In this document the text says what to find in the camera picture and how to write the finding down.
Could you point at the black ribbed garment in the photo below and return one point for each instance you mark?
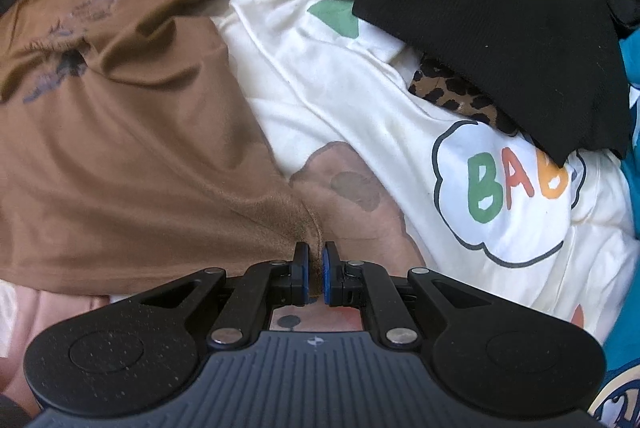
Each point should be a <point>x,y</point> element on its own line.
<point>500,8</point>

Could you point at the teal jersey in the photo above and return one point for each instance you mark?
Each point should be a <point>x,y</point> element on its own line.
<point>625,358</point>

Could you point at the cream bear-print bed sheet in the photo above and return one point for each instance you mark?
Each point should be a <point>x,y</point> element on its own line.
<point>350,98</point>

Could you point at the leopard print cloth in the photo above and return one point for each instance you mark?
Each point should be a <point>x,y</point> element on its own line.
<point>455,95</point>

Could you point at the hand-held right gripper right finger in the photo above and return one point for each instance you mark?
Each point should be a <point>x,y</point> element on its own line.
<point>328,273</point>

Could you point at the brown t-shirt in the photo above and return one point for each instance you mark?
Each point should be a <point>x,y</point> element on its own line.
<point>125,133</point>

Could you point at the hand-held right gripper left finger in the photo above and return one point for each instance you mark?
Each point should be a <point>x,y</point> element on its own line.
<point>301,273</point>

